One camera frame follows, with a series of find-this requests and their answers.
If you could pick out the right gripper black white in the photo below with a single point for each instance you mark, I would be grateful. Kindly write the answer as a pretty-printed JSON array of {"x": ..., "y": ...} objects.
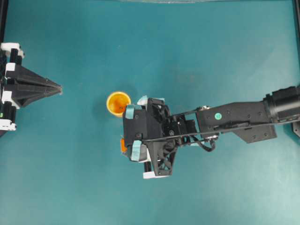
[{"x": 152, "y": 136}]

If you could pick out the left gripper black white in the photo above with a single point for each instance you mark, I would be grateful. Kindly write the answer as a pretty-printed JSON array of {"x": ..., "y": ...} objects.
[{"x": 13, "y": 94}]

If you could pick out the orange yellow block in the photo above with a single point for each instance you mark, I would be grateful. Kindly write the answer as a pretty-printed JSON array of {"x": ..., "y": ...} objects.
[{"x": 123, "y": 146}]

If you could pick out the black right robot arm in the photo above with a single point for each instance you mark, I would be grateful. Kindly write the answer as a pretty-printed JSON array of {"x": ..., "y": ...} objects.
[{"x": 250, "y": 121}]

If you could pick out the light blue tape square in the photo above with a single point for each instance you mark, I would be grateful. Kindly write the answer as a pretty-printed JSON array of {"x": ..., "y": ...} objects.
[{"x": 143, "y": 101}]

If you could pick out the orange plastic cup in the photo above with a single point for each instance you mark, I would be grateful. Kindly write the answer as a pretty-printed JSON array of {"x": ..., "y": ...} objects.
[{"x": 117, "y": 102}]

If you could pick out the black left frame post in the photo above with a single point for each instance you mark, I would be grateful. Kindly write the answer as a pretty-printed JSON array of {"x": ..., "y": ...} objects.
[{"x": 3, "y": 17}]

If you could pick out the black frame post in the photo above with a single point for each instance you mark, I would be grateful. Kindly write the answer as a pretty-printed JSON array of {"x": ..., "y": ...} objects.
[
  {"x": 3, "y": 17},
  {"x": 296, "y": 17}
]

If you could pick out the black right frame post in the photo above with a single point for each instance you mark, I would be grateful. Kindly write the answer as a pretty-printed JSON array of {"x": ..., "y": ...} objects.
[{"x": 296, "y": 17}]

